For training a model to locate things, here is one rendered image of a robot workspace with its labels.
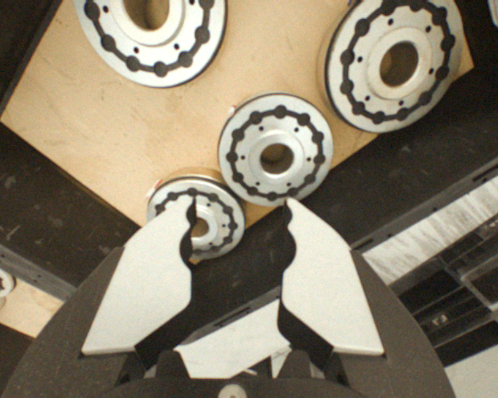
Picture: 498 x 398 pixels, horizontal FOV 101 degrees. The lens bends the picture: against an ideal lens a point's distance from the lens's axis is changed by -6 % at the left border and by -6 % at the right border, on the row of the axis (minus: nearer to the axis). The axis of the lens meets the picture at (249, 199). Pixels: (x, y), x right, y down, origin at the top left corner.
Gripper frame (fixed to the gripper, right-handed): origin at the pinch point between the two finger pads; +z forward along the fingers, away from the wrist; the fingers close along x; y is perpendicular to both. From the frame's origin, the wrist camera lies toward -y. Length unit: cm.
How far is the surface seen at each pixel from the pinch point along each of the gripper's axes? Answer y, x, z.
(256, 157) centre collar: 0.1, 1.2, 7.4
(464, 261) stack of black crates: 46, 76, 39
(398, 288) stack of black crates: 83, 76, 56
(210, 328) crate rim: 14.8, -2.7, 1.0
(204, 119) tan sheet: -2.2, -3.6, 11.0
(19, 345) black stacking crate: 38, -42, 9
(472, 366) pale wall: 206, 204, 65
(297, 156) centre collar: -0.1, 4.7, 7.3
